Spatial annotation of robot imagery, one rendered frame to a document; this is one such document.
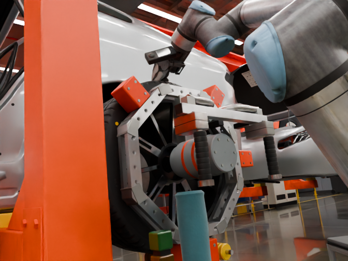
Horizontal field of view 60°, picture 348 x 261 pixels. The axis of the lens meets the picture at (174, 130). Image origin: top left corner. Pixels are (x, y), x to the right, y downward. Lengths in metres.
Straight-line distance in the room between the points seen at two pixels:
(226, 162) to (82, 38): 0.57
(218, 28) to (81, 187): 0.65
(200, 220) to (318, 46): 0.59
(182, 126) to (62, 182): 0.34
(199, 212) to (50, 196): 0.41
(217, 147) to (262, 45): 0.54
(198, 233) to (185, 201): 0.09
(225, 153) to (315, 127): 0.51
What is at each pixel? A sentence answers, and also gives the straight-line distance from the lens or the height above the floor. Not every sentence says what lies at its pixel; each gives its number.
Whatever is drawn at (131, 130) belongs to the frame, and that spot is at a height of 0.94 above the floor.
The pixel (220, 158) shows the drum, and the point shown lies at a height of 0.83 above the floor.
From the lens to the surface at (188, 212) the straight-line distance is 0.89.
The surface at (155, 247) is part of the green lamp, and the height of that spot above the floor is 0.63.
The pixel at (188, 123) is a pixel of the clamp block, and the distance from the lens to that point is 0.82.
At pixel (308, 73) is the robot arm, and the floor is 0.89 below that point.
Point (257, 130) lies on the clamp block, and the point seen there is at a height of 0.92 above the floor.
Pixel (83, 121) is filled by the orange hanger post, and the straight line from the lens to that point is 0.79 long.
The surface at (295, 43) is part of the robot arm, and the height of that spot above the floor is 0.93.
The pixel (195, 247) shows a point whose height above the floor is 0.58.
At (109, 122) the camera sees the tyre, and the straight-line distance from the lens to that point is 1.00.
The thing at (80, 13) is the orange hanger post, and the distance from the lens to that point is 0.92.
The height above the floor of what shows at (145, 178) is 0.83.
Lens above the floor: 0.74
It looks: 12 degrees up
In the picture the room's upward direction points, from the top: 6 degrees counter-clockwise
